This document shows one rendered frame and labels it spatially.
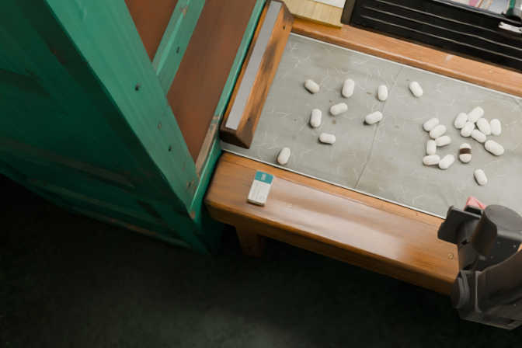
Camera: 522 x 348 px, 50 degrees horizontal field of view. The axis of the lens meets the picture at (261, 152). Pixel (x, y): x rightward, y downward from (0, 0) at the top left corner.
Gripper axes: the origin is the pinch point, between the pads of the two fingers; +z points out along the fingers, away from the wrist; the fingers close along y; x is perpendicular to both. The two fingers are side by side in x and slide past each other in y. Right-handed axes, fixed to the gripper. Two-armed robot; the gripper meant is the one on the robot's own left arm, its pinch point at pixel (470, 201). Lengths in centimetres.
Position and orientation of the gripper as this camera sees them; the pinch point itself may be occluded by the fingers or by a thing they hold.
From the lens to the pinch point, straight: 105.1
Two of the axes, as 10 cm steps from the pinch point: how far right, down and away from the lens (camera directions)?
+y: -9.5, -3.0, 1.0
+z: 2.4, -4.9, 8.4
